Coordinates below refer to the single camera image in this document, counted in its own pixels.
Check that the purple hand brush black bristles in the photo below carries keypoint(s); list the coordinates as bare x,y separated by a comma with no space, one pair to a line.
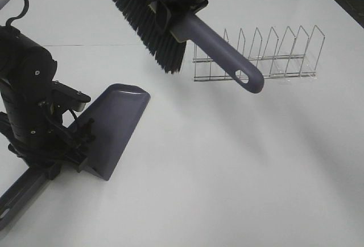
169,49

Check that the chrome wire dish rack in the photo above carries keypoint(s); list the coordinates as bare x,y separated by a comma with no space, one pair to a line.
292,54

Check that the purple plastic dustpan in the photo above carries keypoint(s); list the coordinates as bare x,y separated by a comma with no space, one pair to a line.
116,112

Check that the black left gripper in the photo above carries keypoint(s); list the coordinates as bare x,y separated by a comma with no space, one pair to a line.
62,145

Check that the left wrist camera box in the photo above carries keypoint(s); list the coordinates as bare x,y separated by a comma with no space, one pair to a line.
68,98

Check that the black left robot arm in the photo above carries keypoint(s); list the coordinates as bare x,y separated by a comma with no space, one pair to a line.
35,104

